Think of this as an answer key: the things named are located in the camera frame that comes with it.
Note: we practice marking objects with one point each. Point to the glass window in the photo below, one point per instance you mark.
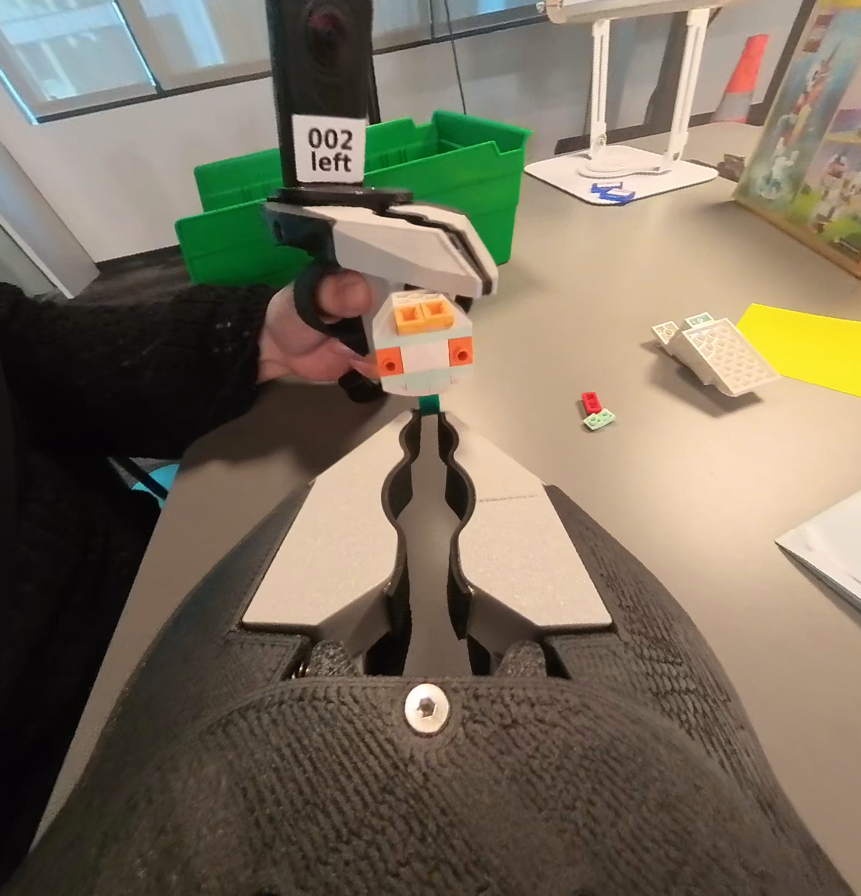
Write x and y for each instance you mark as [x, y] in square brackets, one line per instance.
[192, 42]

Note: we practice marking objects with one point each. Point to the green plastic bin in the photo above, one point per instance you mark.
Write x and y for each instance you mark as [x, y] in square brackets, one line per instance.
[465, 182]

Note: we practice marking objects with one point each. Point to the mint green lego plate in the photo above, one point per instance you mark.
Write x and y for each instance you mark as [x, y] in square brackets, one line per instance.
[600, 420]

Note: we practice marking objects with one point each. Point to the lego set box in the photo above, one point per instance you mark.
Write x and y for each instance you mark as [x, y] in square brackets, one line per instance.
[823, 140]

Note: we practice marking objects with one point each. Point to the yellow paper sheet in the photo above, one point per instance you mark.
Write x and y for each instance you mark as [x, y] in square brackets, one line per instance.
[816, 343]

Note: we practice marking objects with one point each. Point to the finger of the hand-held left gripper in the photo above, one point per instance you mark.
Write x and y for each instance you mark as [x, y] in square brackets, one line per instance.
[465, 231]
[395, 245]

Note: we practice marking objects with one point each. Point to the person's left hand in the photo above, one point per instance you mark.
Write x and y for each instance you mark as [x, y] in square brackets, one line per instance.
[297, 343]

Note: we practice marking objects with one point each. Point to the red lego piece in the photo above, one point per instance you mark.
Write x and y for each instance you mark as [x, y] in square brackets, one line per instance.
[591, 402]

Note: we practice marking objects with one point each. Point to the teal lego piece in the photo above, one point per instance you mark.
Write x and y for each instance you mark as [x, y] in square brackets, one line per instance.
[430, 406]

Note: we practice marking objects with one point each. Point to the white document stand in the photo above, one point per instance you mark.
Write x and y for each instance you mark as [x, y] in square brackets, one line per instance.
[626, 168]

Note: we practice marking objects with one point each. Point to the blue lego pieces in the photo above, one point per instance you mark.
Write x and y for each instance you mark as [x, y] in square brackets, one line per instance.
[612, 192]

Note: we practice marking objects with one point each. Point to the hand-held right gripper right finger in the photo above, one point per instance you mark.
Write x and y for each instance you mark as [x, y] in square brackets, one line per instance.
[528, 560]

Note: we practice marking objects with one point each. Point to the teal plastic part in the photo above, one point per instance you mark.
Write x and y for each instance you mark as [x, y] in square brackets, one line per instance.
[154, 479]

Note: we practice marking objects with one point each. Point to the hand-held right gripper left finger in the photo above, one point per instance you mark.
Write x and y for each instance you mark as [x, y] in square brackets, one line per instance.
[318, 560]

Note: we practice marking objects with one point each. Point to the orange traffic cone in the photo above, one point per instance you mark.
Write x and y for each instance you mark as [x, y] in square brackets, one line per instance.
[742, 77]

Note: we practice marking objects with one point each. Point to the person's torso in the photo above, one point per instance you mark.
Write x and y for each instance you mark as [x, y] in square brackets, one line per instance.
[38, 630]

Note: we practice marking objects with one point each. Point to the pale blue instruction booklet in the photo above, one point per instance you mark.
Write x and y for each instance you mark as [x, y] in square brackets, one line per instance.
[844, 553]

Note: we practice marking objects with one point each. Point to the white and orange lego assembly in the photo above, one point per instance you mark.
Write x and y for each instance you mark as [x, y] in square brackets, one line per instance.
[420, 350]

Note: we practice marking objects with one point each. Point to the white lego roof assembly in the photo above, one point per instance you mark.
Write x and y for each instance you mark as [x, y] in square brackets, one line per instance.
[724, 357]

